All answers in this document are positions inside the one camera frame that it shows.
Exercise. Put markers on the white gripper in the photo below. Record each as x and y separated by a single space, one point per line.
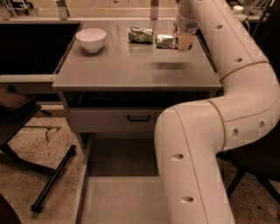
185 24

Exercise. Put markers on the crushed silver blue redbull can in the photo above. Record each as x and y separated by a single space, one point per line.
165 41

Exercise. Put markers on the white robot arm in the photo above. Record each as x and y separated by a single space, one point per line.
189 135

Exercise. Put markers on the crushed green can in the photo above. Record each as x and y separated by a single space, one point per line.
141 35

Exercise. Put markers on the grey drawer cabinet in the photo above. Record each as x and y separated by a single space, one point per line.
131 75

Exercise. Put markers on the open grey lower drawer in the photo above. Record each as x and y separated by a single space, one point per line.
119 183

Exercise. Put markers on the white power strip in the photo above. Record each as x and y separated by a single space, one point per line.
238 11

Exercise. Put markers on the white ceramic bowl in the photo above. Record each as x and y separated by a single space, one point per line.
91 39

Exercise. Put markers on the black office chair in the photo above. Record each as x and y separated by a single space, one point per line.
262 158

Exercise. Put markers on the brown box on stand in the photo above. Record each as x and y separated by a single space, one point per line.
14 105

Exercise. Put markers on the closed drawer with black handle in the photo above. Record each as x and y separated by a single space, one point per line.
105 120

